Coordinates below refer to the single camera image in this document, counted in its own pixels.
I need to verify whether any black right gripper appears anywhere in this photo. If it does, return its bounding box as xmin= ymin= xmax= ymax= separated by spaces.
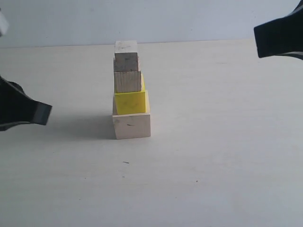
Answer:
xmin=253 ymin=1 xmax=303 ymax=60

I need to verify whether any small pale wooden cube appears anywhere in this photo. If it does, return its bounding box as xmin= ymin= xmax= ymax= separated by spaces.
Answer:
xmin=114 ymin=40 xmax=139 ymax=72

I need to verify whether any yellow cube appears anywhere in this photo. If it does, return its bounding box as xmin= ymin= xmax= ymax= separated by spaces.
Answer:
xmin=114 ymin=73 xmax=149 ymax=116

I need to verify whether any large pale wooden cube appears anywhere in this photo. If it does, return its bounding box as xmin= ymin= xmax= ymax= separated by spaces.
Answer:
xmin=112 ymin=89 xmax=152 ymax=140

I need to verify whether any medium wooden cube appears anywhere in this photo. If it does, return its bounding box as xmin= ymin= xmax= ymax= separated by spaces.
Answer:
xmin=113 ymin=58 xmax=143 ymax=93

